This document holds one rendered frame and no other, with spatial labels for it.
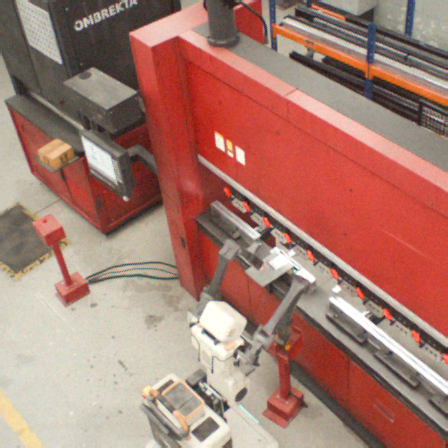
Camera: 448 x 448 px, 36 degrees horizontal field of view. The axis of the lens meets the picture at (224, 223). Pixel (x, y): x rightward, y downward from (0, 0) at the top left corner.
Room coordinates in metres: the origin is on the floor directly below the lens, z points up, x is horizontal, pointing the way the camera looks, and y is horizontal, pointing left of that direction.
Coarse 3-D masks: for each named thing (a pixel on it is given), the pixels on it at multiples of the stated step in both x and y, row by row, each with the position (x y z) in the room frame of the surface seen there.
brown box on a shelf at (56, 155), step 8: (48, 144) 4.61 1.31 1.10; (56, 144) 4.59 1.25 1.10; (64, 144) 4.57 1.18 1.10; (40, 152) 4.51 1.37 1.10; (48, 152) 4.49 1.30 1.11; (56, 152) 4.48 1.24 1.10; (64, 152) 4.48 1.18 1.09; (72, 152) 4.53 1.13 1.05; (40, 160) 4.55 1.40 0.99; (48, 160) 4.45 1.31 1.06; (56, 160) 4.42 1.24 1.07; (64, 160) 4.47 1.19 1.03; (72, 160) 4.49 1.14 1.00; (48, 168) 4.43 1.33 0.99; (56, 168) 4.41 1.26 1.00
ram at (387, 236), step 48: (192, 96) 3.79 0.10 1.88; (240, 96) 3.36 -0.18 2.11; (240, 144) 3.39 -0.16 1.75; (288, 144) 3.02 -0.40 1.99; (288, 192) 3.03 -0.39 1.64; (336, 192) 2.71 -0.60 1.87; (384, 192) 2.44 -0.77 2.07; (336, 240) 2.70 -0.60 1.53; (384, 240) 2.42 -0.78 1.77; (432, 240) 2.19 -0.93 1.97; (384, 288) 2.40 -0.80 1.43; (432, 288) 2.16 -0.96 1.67; (432, 336) 2.12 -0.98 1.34
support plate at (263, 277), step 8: (272, 256) 3.15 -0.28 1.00; (288, 264) 3.07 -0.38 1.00; (248, 272) 3.04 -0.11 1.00; (256, 272) 3.03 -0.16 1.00; (264, 272) 3.02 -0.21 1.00; (272, 272) 3.01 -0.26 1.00; (280, 272) 3.00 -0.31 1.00; (256, 280) 2.96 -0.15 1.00; (264, 280) 2.95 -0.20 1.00; (272, 280) 2.95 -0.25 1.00
